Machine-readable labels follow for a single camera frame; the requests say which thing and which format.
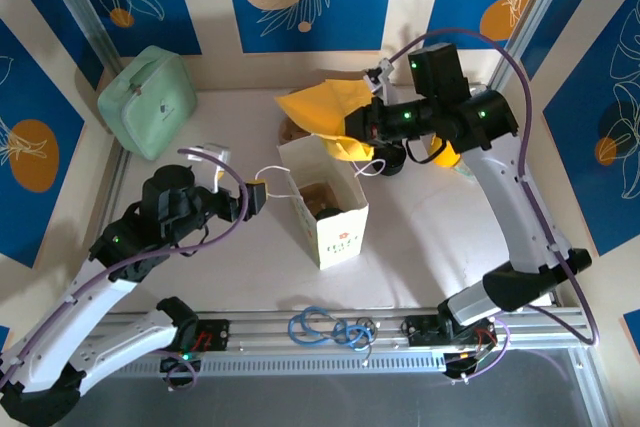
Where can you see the yellow paper napkin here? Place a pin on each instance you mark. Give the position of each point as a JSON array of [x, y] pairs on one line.
[[320, 107]]

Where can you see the cardboard cup carrier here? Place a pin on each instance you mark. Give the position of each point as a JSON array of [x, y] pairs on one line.
[[315, 194]]

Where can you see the white paper carry bag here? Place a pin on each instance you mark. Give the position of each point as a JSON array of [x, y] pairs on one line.
[[340, 242]]

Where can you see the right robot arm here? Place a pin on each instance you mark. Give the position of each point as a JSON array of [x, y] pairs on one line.
[[510, 207]]

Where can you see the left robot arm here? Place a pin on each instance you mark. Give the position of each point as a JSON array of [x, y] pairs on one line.
[[75, 317]]

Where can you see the yellow mug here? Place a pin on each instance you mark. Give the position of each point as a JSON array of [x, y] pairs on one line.
[[447, 157]]

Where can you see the stack of black lids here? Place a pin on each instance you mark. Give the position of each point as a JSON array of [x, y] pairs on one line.
[[392, 164]]

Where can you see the clear plastic sachet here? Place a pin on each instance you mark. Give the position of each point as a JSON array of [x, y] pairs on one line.
[[465, 172]]

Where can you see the stacked cardboard cup carriers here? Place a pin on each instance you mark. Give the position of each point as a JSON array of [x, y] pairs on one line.
[[290, 133]]

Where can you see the mint green lunch bag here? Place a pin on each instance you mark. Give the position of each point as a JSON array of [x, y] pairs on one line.
[[145, 107]]

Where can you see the small black controller board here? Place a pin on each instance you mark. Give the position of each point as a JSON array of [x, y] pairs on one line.
[[457, 364], [172, 362]]

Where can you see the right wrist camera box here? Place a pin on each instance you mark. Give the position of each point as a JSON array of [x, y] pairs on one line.
[[381, 78]]

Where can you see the aluminium side rail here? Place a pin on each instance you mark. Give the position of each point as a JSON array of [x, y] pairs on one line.
[[120, 167]]

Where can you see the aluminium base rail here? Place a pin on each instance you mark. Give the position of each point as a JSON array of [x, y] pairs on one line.
[[260, 334]]

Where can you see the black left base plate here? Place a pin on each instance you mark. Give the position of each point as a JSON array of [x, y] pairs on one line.
[[215, 334]]

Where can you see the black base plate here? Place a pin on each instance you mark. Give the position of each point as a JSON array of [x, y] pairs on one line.
[[420, 332], [215, 334]]

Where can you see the aluminium frame post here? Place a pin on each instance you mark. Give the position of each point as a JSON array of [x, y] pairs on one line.
[[80, 2], [530, 17]]

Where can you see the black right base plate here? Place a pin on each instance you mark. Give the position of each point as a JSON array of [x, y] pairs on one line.
[[420, 332]]

